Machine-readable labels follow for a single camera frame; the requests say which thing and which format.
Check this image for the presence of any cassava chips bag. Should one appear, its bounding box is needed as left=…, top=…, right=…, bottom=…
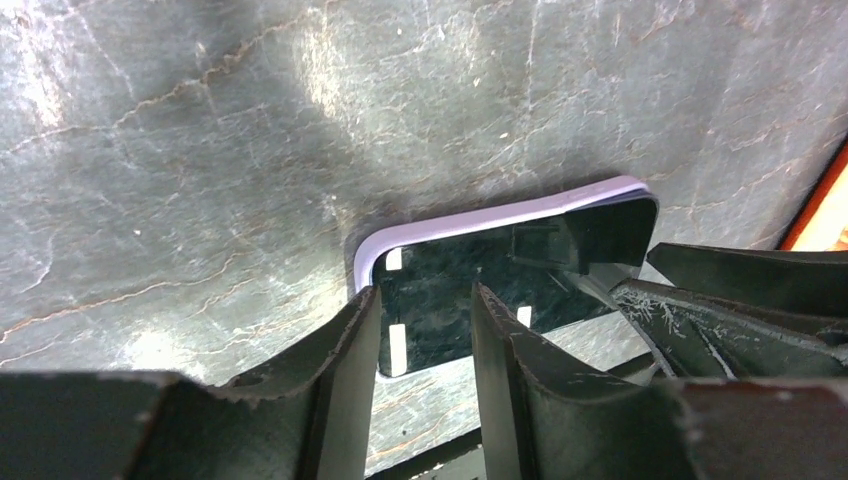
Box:
left=778, top=142, right=847, bottom=252

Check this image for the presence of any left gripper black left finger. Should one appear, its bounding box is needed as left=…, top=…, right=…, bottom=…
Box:
left=1, top=287, right=381, bottom=479

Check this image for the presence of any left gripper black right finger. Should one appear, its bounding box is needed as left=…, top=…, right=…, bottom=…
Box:
left=471, top=284, right=847, bottom=479

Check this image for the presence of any dark blue smartphone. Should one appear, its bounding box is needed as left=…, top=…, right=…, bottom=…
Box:
left=370, top=195, right=660, bottom=379

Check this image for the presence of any lavender phone case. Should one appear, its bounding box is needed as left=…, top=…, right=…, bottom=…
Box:
left=353, top=175, right=656, bottom=293

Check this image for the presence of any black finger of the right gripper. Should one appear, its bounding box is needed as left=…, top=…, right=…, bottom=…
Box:
left=610, top=243, right=847, bottom=379

